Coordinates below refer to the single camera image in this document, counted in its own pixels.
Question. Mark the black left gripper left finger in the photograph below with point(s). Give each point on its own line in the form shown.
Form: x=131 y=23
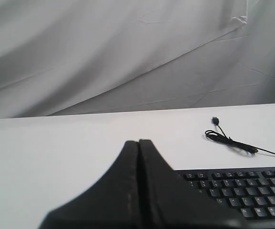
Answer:
x=111 y=203

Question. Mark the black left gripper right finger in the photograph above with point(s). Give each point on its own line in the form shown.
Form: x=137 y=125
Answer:
x=169 y=202

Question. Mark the black acer keyboard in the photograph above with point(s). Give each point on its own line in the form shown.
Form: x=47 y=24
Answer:
x=251 y=191

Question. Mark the grey backdrop cloth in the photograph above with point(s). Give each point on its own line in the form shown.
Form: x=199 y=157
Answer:
x=69 y=57

